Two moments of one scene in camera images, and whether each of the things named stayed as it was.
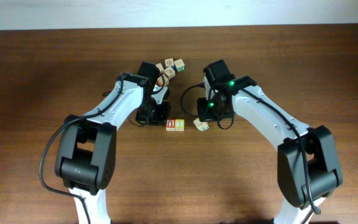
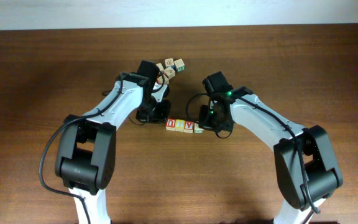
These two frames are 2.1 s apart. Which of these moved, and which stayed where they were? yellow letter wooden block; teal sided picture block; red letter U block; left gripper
Moved: teal sided picture block
Stayed: yellow letter wooden block; red letter U block; left gripper
